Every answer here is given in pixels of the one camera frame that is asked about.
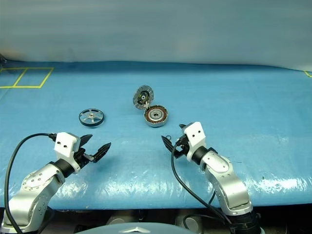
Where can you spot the grey robot torso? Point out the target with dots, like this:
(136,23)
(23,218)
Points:
(136,231)

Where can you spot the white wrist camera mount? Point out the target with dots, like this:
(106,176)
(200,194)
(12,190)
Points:
(64,143)
(195,136)

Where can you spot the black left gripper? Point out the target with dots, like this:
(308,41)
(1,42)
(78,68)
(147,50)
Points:
(79,158)

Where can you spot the grey rounded shape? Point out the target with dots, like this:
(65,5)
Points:
(189,221)

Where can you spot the black spoked rotor wheel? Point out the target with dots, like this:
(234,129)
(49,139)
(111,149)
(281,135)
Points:
(91,116)

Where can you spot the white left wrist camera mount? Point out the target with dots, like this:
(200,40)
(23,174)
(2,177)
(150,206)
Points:
(64,143)

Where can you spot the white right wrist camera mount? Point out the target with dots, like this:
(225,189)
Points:
(195,136)

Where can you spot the round silver metal disc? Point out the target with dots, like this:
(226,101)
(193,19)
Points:
(142,97)

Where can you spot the blue plastic table cover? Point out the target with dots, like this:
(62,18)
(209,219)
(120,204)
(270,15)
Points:
(219,97)

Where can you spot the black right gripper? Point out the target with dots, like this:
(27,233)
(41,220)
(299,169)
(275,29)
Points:
(182,146)

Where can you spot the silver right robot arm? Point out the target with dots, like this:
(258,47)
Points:
(226,185)

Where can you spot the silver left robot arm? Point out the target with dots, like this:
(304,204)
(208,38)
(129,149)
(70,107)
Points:
(31,185)

